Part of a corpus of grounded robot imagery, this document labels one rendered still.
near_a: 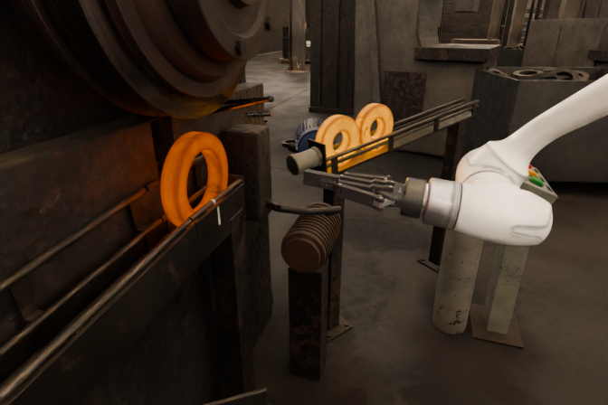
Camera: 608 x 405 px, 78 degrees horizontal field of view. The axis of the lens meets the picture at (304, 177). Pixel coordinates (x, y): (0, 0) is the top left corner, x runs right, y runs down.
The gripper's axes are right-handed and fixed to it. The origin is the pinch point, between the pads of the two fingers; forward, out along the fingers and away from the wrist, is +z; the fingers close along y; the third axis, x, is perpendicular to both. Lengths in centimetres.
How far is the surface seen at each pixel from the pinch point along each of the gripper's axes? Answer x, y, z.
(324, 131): 0.7, 32.8, 8.1
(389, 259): -72, 89, -16
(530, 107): -8, 184, -79
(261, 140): 2.5, 10.3, 17.6
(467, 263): -40, 47, -41
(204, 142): 7.5, -10.4, 20.3
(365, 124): 1.2, 46.2, -1.6
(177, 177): 3.8, -19.3, 20.0
